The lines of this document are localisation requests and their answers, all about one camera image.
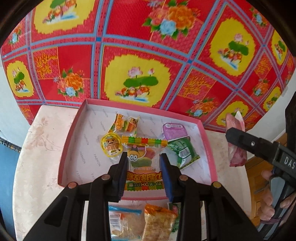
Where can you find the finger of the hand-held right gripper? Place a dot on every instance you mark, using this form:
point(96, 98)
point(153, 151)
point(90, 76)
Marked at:
point(249, 142)

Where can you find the yellow cartoon snack packet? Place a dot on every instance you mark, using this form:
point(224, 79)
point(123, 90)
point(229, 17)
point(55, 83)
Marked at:
point(111, 143)

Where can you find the purple candy tin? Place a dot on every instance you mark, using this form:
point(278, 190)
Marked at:
point(174, 131)

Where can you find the clear burger gummy packet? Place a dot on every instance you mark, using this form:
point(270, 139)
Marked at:
point(143, 162)

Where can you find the pink cardboard box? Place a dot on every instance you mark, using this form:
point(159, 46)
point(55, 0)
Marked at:
point(97, 129)

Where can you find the clear blue-edged snack packet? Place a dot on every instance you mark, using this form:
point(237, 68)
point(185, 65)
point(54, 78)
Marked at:
point(124, 222)

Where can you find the pink spouted drink pouch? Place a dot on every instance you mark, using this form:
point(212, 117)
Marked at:
point(238, 157)

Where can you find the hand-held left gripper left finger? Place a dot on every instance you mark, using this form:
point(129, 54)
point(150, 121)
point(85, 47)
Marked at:
point(122, 176)

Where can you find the green pea snack packet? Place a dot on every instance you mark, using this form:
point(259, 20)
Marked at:
point(174, 208)
point(182, 150)

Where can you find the clear bead gummy packet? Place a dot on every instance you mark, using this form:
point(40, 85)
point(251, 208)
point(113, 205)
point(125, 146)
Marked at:
point(122, 124)

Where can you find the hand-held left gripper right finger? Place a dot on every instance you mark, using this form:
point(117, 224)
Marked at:
point(167, 176)

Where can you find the orange rice cracker packet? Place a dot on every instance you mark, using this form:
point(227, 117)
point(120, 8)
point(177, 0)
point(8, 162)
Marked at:
point(159, 222)

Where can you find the red floral wall sheet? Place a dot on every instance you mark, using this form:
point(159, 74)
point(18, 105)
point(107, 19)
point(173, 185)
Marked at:
point(148, 46)

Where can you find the person's right hand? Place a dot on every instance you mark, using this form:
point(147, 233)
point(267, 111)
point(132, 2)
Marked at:
point(267, 199)

